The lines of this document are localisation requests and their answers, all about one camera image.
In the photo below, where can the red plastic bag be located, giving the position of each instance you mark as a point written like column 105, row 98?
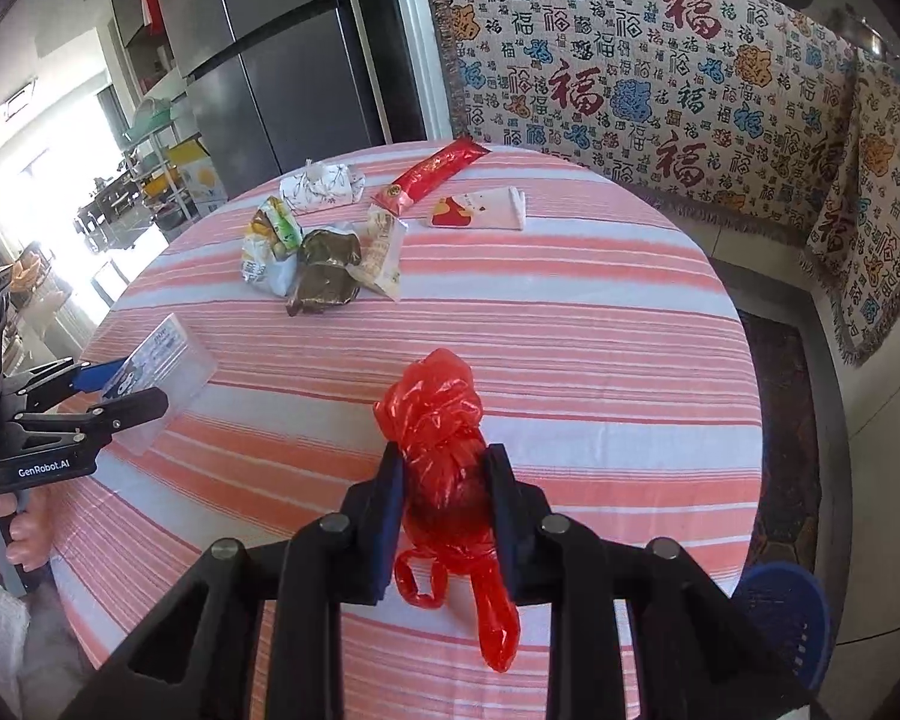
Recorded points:
column 433, row 415

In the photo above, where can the green yellow snack bag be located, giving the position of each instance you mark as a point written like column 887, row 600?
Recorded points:
column 269, row 247

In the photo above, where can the hexagon patterned floor mat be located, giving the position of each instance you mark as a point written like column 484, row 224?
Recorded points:
column 786, row 525

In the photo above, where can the white red paper packet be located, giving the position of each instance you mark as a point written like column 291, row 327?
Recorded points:
column 499, row 209

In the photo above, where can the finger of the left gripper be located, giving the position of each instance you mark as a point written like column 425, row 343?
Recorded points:
column 105, row 419
column 94, row 376

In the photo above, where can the long red snack wrapper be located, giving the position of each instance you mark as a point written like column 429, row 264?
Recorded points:
column 428, row 175

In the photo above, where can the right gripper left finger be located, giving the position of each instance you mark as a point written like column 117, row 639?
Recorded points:
column 193, row 656

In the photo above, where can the grey refrigerator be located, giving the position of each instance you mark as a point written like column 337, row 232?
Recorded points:
column 273, row 84

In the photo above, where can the clear plastic cartoon box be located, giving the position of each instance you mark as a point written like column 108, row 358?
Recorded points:
column 170, row 358

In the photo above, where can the pink striped tablecloth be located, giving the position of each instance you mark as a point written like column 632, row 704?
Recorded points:
column 607, row 355

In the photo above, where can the beige snack wrapper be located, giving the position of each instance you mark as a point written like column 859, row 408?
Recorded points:
column 381, row 238

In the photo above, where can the white floral tissue pack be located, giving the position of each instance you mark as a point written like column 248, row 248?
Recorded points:
column 321, row 186

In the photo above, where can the metal storage rack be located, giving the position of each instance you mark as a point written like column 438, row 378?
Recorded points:
column 165, row 177

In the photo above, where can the person's left hand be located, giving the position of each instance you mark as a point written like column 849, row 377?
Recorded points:
column 30, row 531

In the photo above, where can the patterned fu character blanket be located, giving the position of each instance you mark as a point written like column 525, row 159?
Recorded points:
column 736, row 109

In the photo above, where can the steel pot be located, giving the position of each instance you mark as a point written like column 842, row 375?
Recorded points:
column 854, row 28

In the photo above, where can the dark gold crumpled wrapper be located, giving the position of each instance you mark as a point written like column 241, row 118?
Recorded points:
column 322, row 280

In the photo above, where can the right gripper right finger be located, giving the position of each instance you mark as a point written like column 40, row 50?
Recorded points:
column 695, row 654

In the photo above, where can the blue plastic trash basket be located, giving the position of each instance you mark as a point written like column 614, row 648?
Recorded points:
column 787, row 605

